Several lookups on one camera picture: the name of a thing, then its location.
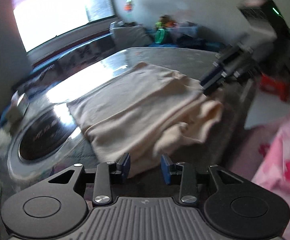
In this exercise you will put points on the grey pillow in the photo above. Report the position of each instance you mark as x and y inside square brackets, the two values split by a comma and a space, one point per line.
[130, 36]

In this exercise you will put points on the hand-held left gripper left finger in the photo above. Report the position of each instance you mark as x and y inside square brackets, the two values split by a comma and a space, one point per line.
[126, 165]

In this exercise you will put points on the red plastic stool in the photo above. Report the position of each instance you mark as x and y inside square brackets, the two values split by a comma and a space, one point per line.
[274, 86]

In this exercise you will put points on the colourful pinwheel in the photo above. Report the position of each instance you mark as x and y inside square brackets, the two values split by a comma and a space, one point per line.
[129, 6]

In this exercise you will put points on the cream garment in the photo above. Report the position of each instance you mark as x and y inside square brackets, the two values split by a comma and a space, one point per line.
[135, 100]

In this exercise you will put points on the black round induction cooktop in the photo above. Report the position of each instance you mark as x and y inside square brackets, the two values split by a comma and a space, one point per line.
[40, 135]

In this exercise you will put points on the white tissue box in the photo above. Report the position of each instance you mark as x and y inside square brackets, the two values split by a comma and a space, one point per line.
[18, 107]

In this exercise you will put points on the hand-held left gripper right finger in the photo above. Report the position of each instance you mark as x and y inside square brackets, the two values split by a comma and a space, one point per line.
[165, 168]

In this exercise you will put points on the butterfly print cushion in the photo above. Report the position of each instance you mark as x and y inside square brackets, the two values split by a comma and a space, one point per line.
[85, 53]
[42, 73]

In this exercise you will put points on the stuffed toy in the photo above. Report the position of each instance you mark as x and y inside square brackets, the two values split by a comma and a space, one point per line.
[163, 21]

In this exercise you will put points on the blue sofa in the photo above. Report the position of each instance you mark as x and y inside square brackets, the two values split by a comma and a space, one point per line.
[102, 39]

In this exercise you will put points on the large window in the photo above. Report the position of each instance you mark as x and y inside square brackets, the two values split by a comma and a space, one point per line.
[55, 17]

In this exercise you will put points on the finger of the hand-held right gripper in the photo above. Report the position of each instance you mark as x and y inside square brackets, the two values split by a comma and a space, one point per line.
[211, 76]
[213, 87]

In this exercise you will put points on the green toy bucket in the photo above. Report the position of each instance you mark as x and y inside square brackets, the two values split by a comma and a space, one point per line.
[161, 36]

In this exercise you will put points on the pink printed clothing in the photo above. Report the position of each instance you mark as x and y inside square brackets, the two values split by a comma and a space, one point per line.
[284, 167]

